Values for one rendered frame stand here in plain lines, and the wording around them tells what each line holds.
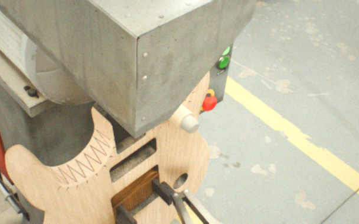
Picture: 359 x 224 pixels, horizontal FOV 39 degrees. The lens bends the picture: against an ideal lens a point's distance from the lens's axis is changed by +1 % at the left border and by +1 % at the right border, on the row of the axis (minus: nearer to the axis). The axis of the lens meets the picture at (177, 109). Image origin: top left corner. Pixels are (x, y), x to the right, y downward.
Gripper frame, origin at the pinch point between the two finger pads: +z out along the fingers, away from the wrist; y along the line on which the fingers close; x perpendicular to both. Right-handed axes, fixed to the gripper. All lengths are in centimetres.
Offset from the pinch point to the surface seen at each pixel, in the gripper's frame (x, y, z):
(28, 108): 3.4, -4.2, 27.3
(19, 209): -60, -9, 52
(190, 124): 16.2, 8.3, -3.9
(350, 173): -120, 120, 8
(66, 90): 10.9, 0.6, 19.4
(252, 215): -115, 68, 21
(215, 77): -9.0, 36.4, 17.8
